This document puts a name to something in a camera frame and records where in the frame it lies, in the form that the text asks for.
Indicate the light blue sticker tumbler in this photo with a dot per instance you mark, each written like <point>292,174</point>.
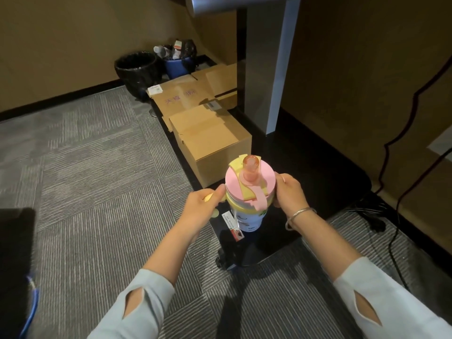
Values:
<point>266,180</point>

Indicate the person's left hand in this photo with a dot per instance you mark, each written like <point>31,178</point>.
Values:
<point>197,211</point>

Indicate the white red hang tag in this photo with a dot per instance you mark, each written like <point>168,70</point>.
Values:
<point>231,224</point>

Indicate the closed cardboard box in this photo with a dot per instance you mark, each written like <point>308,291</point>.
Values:
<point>212,144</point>

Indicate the blue bin with rubbish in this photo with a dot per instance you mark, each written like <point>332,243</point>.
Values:
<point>176,68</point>

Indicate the white paper slip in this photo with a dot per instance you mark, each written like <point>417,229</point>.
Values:
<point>154,91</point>

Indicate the flat cardboard box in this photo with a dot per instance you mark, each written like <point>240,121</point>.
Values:
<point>176,93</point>
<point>219,77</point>

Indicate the black trash bin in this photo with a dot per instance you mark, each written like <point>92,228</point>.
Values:
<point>136,74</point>

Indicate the person's right hand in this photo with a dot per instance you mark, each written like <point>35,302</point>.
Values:
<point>293,197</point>

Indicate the black rounded object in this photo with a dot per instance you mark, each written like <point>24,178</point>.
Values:
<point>14,261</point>

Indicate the white wall socket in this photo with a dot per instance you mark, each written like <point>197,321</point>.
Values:
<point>441,142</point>

